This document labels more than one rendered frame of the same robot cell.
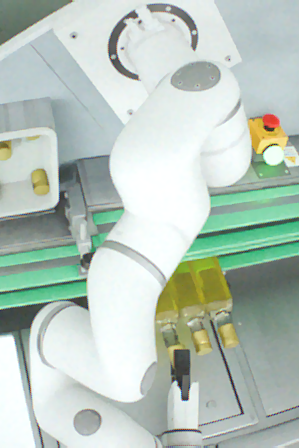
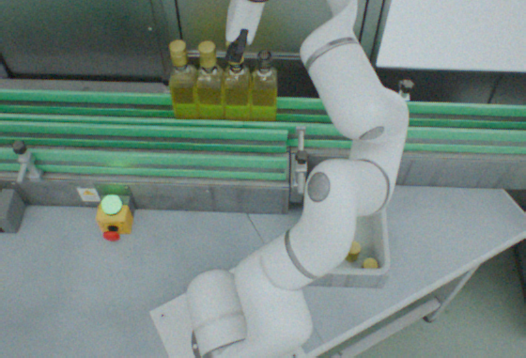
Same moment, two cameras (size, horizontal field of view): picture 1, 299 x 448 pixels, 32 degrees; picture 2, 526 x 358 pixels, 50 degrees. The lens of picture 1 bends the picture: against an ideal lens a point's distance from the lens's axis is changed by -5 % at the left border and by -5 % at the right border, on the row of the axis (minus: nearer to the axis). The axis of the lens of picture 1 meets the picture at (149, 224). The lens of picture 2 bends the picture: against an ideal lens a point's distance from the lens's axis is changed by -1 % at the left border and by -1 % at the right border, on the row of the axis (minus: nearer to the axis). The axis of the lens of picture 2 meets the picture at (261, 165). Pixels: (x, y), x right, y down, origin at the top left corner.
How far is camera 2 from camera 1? 0.52 m
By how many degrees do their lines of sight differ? 25
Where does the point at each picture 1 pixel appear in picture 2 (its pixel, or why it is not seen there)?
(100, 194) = (275, 194)
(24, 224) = not seen: hidden behind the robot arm
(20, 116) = (335, 279)
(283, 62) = (99, 296)
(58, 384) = (379, 147)
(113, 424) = (351, 132)
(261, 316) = (124, 29)
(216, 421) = not seen: outside the picture
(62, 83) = not seen: hidden behind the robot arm
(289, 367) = not seen: outside the picture
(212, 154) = (228, 314)
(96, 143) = (269, 227)
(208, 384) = not seen: outside the picture
